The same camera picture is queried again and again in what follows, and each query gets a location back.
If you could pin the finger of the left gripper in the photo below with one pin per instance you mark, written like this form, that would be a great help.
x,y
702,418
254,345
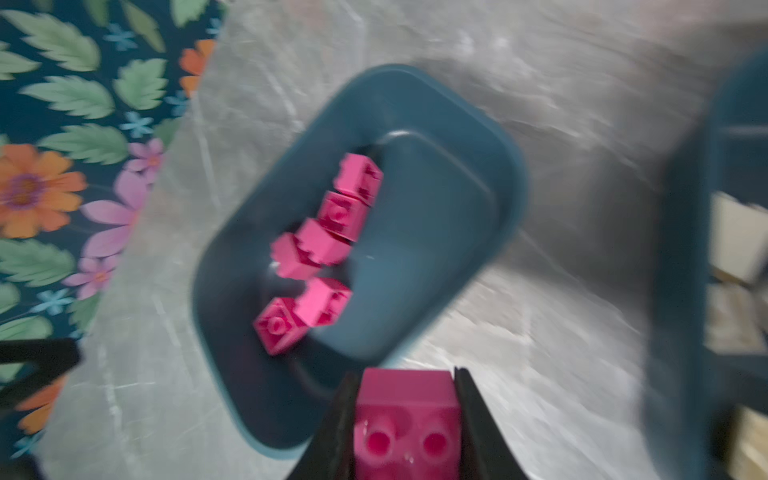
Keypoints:
x,y
49,360

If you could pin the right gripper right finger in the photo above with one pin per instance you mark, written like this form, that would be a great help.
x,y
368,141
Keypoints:
x,y
485,454

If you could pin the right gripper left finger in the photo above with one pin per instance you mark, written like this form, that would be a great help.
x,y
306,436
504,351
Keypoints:
x,y
330,453

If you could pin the pink small brick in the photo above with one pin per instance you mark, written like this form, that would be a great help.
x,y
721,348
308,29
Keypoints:
x,y
359,177
342,215
278,327

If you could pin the pink long brick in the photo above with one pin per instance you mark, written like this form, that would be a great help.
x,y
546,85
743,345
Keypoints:
x,y
292,262
321,246

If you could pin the white long brick bottom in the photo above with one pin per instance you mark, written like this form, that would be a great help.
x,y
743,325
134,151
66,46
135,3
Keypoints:
x,y
738,238

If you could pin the white long brick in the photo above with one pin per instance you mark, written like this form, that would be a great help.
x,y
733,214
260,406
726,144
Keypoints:
x,y
738,238
733,325

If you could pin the pink long brick bottom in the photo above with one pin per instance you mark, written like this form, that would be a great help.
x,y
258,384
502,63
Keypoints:
x,y
292,262

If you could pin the white long brick top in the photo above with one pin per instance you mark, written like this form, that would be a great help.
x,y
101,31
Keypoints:
x,y
733,325

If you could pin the middle teal bin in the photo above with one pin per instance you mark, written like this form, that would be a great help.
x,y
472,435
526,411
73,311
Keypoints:
x,y
692,393

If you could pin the teal bin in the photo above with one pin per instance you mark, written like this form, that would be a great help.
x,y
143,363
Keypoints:
x,y
692,393
454,190

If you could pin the left teal bin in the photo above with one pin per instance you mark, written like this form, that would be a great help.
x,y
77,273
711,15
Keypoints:
x,y
454,190

